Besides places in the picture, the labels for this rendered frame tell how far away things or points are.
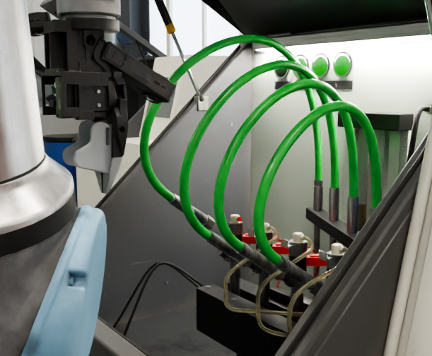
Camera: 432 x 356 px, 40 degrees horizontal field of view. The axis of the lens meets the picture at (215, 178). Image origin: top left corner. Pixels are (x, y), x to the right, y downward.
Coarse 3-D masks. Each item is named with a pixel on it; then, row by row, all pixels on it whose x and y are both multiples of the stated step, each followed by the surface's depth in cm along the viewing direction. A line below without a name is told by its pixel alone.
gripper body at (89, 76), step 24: (48, 24) 69; (72, 24) 69; (96, 24) 69; (48, 48) 71; (72, 48) 69; (96, 48) 71; (48, 72) 70; (72, 72) 68; (96, 72) 69; (120, 72) 72; (72, 96) 69; (96, 96) 70
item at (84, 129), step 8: (88, 120) 75; (80, 128) 75; (88, 128) 75; (80, 136) 75; (88, 136) 75; (72, 144) 74; (80, 144) 75; (64, 152) 74; (72, 152) 74; (64, 160) 74; (72, 160) 74; (96, 176) 77
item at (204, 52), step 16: (208, 48) 96; (192, 64) 94; (176, 80) 93; (144, 128) 91; (144, 144) 91; (320, 144) 112; (144, 160) 92; (320, 160) 113; (320, 176) 113; (160, 192) 94
